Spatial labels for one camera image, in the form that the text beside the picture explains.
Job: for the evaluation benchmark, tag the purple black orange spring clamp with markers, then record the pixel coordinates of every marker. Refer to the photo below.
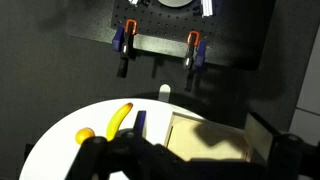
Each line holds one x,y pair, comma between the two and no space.
191,56
124,50

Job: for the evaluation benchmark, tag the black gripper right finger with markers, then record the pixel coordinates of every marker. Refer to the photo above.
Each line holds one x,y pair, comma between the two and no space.
290,156

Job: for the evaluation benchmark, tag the blue clamps on stand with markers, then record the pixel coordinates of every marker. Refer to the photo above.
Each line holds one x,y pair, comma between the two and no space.
240,33

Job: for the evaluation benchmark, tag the orange yellow toy fruit ball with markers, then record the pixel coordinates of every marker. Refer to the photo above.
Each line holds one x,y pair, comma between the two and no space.
84,135

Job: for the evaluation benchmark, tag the yellow toy banana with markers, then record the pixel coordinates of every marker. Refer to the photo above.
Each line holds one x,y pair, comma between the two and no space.
116,121

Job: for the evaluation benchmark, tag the shallow wooden tray box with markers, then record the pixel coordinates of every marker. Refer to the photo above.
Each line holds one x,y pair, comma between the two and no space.
206,140

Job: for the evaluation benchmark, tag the white table foot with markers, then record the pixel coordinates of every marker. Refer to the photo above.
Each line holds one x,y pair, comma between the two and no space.
164,93

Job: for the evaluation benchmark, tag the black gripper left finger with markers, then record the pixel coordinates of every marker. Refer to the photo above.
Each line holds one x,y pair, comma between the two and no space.
100,156

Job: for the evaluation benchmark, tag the white ribbed bracket strip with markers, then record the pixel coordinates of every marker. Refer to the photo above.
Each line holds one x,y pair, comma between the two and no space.
208,7

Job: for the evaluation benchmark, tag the perforated mounting breadboard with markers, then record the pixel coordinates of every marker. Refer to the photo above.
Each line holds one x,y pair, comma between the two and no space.
160,20

